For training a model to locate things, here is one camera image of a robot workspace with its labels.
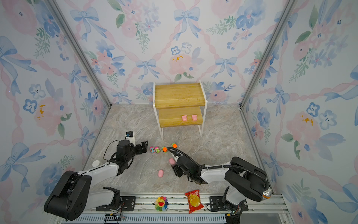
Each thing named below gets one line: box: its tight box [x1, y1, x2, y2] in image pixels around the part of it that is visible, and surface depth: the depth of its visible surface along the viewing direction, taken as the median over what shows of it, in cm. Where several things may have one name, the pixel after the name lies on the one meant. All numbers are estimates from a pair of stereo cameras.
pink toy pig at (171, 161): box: [168, 157, 176, 166], surface depth 90 cm
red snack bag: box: [184, 189, 205, 214], surface depth 75 cm
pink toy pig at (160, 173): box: [158, 169, 164, 178], surface depth 85 cm
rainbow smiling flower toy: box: [154, 196, 169, 212], surface depth 75 cm
